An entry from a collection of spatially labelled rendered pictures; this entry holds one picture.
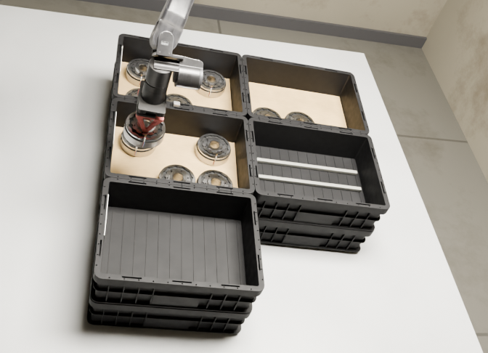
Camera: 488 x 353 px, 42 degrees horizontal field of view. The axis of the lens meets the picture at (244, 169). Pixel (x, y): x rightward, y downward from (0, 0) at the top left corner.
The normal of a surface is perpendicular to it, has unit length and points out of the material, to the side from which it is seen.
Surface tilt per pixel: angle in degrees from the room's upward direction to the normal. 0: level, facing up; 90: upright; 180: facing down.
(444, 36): 90
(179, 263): 0
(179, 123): 90
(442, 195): 0
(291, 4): 90
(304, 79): 90
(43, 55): 0
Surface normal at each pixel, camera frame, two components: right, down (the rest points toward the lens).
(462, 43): -0.96, -0.07
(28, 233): 0.26, -0.66
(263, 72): 0.07, 0.75
